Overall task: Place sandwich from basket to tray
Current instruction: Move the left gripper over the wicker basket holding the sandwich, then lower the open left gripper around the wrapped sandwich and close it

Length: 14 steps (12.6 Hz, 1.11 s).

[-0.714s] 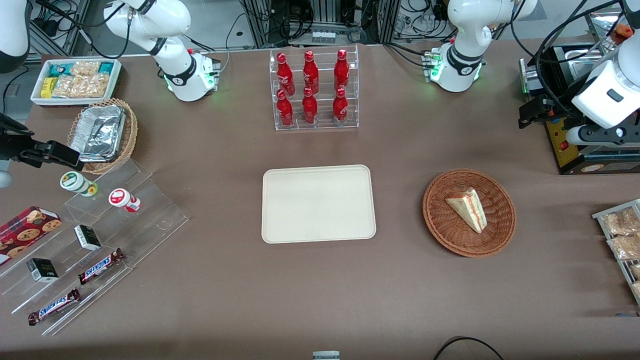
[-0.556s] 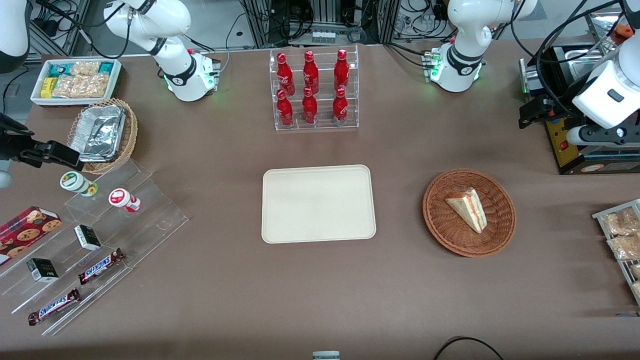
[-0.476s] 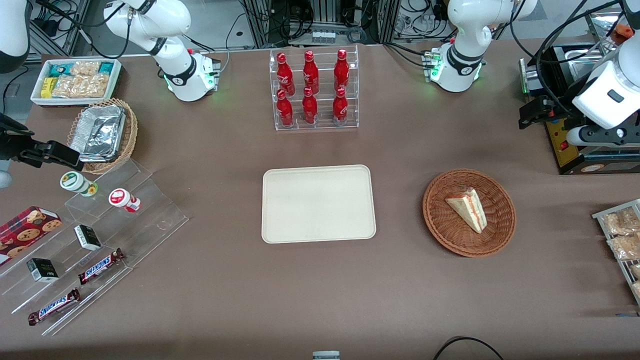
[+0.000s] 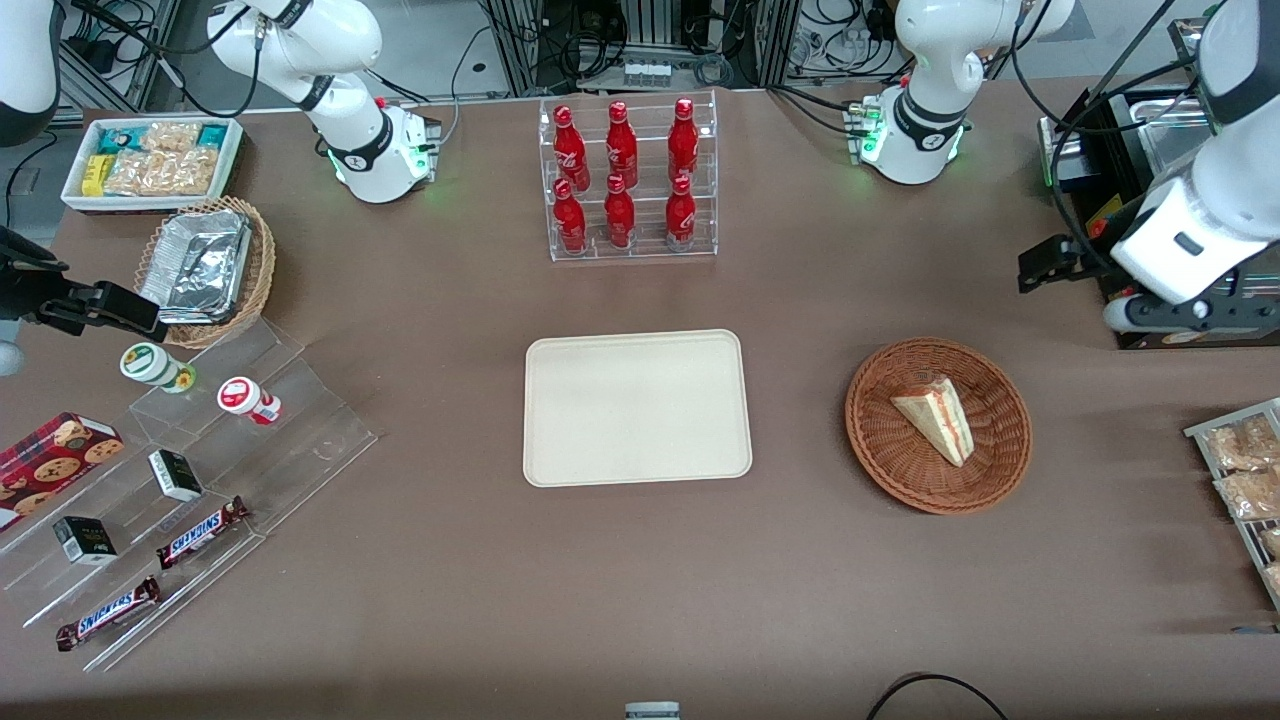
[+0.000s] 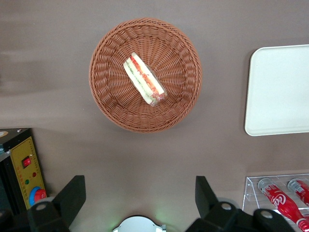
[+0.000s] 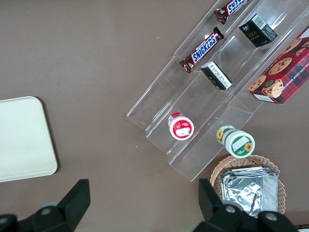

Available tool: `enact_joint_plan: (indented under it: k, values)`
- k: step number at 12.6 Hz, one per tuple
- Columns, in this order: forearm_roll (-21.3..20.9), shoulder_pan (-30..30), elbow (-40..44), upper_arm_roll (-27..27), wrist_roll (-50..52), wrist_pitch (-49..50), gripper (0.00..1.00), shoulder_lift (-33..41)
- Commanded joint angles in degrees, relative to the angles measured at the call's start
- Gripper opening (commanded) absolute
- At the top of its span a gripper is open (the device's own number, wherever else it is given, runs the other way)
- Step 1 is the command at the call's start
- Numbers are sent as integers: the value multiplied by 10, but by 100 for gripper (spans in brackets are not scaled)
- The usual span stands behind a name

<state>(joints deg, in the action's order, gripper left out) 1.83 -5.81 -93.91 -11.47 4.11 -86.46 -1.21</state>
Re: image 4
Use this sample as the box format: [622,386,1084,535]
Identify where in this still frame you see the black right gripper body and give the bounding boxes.
[0,228,107,333]

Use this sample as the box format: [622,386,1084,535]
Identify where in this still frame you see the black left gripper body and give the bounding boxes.
[1048,236,1107,289]

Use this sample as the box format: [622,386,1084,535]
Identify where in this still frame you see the triangular sandwich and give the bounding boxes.
[890,374,974,469]

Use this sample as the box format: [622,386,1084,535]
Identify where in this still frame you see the light tan wicker basket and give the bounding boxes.
[133,195,277,350]

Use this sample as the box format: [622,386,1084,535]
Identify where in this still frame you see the tray of packaged pastries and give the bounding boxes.
[1183,397,1280,613]

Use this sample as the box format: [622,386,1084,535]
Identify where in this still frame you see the brown wicker basket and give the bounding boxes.
[845,337,1033,516]

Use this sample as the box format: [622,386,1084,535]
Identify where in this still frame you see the beige rectangular tray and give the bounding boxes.
[523,329,754,489]

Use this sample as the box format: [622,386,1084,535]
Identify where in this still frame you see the green lid yogurt cup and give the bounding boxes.
[120,342,197,394]

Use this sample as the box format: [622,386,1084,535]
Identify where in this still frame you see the aluminium foil container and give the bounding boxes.
[138,208,253,326]

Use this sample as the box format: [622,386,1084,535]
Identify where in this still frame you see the black food warmer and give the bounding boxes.
[1037,15,1280,351]

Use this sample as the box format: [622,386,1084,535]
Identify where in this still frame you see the clear bag of crackers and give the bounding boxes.
[103,148,219,198]
[140,121,201,153]

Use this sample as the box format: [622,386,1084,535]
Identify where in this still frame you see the red lid yogurt cup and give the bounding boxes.
[217,376,282,426]

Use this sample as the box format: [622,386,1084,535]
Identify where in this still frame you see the red cookie box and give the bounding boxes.
[0,411,126,533]

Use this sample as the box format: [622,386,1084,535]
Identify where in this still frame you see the small black carton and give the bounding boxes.
[52,515,119,567]
[148,449,204,503]

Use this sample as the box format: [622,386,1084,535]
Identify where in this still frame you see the steel warmer pan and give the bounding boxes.
[1128,90,1216,181]

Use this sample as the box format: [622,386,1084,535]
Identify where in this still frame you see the white snack bin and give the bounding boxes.
[60,115,246,214]

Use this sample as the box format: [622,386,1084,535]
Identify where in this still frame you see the clear acrylic stepped shelf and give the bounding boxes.
[0,316,379,673]

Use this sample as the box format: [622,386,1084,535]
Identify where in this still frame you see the Snickers chocolate bar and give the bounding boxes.
[55,576,162,653]
[155,496,251,571]

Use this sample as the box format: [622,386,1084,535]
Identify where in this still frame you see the red cola bottle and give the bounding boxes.
[606,101,639,189]
[668,97,700,185]
[665,174,697,249]
[553,104,592,193]
[604,174,637,250]
[553,178,588,255]

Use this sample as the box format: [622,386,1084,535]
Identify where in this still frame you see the clear acrylic bottle rack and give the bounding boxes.
[538,88,719,263]

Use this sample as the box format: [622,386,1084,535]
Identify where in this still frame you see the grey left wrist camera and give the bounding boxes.
[1103,294,1280,337]

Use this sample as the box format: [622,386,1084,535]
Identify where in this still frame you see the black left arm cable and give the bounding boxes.
[1010,0,1216,276]

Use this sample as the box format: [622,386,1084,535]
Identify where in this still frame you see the black floor cable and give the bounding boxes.
[865,673,1011,720]

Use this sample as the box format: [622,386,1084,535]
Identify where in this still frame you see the aluminium equipment frame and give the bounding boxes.
[478,0,803,98]

